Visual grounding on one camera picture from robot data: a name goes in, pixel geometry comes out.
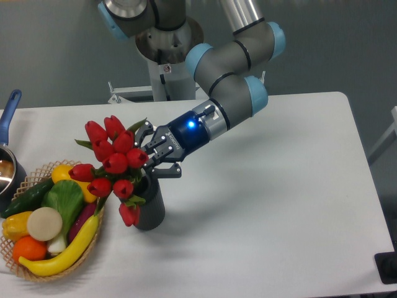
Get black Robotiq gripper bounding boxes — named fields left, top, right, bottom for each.
left=132, top=113, right=210, bottom=179

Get red tulip bouquet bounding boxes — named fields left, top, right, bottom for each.
left=69, top=115, right=149, bottom=227

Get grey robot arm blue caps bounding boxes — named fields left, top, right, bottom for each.
left=98, top=1, right=285, bottom=178

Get dark grey ribbed vase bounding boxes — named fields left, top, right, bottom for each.
left=135, top=176, right=165, bottom=231

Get purple sweet potato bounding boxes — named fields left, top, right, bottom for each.
left=68, top=203, right=96, bottom=243

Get green bok choy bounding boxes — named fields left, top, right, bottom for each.
left=41, top=180, right=84, bottom=256

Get woven wicker basket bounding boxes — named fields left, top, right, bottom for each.
left=1, top=160, right=104, bottom=282

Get yellow banana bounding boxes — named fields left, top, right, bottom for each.
left=19, top=215, right=99, bottom=277

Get green cucumber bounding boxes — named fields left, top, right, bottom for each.
left=1, top=179, right=54, bottom=219

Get yellow bell pepper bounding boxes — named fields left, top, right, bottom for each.
left=2, top=211, right=33, bottom=242

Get orange fruit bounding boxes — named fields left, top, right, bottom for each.
left=12, top=236, right=47, bottom=264

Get black device at table edge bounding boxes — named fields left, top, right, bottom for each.
left=374, top=251, right=396, bottom=284

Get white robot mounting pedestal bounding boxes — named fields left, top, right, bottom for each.
left=108, top=60, right=202, bottom=104

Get blue handled saucepan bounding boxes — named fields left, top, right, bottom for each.
left=1, top=89, right=27, bottom=212

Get white frame at right edge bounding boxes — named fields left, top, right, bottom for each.
left=367, top=106, right=396, bottom=166

